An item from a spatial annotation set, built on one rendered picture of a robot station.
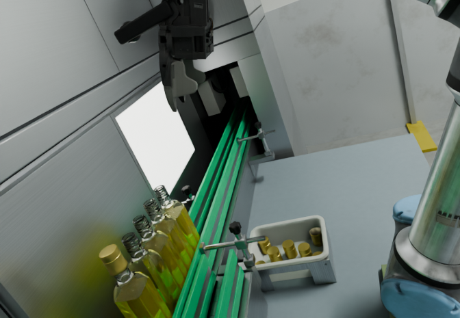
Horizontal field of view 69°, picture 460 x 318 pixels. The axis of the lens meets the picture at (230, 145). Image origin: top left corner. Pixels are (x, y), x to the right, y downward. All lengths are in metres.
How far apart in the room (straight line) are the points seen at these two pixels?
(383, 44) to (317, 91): 0.64
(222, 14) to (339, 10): 1.65
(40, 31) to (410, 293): 0.91
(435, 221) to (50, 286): 0.64
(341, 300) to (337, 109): 2.43
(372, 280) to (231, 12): 1.10
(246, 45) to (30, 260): 1.13
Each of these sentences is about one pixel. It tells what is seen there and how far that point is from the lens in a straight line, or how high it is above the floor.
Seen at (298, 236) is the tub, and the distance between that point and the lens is 1.07.
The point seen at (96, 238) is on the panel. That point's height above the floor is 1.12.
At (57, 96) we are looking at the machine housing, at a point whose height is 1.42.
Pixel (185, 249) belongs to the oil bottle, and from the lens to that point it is 0.85.
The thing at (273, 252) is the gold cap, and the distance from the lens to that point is 1.01.
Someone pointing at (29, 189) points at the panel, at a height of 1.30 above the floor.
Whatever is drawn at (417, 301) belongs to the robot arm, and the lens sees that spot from 0.63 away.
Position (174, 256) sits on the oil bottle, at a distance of 0.80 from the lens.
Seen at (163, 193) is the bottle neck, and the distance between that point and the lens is 0.83.
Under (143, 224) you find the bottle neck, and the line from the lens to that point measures 0.74.
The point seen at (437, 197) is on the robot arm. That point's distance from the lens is 0.55.
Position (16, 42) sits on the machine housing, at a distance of 0.87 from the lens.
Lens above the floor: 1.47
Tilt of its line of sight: 21 degrees down
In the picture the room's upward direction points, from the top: 22 degrees counter-clockwise
